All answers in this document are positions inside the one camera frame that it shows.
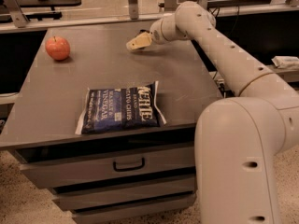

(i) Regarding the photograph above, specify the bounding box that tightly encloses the blue kettle chip bag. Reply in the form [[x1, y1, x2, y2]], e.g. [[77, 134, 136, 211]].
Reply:
[[76, 81, 166, 134]]

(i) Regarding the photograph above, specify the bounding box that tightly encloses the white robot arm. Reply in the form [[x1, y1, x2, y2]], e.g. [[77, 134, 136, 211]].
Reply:
[[126, 1, 299, 224]]

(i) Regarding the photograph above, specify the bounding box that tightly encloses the red apple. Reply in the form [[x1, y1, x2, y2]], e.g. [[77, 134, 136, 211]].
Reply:
[[46, 36, 70, 61]]

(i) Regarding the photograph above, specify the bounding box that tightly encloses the white crumpled cloth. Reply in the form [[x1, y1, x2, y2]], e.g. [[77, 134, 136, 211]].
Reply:
[[272, 56, 299, 69]]

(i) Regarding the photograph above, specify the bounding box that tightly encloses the grey drawer cabinet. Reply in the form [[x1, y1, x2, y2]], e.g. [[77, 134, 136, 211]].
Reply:
[[0, 22, 220, 224]]

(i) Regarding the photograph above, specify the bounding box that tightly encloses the black drawer handle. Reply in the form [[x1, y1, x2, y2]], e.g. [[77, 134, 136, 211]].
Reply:
[[112, 158, 145, 173]]

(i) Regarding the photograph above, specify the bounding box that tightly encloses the grey metal railing frame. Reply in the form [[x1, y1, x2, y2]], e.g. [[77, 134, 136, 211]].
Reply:
[[0, 0, 299, 34]]

